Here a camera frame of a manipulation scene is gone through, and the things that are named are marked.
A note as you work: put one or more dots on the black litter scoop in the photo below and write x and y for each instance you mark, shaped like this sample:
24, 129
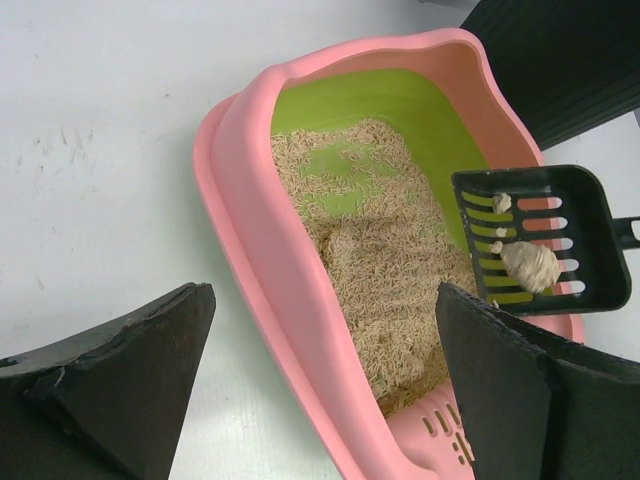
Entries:
563, 207

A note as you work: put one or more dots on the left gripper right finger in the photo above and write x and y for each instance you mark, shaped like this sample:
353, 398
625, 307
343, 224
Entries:
535, 405

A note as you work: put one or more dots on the beige cat litter pellets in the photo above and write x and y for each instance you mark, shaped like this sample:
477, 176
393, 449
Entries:
382, 239

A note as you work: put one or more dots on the scooped litter clump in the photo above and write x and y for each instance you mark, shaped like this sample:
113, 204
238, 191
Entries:
534, 266

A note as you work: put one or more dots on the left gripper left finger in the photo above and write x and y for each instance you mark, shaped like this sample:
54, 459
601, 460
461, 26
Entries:
108, 402

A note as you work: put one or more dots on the pink green litter box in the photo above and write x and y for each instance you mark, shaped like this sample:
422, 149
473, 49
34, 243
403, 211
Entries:
282, 278

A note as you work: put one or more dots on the black trash bin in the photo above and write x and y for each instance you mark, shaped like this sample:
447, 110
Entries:
564, 66

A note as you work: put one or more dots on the small litter crumb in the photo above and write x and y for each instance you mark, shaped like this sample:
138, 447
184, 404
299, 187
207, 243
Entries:
501, 203

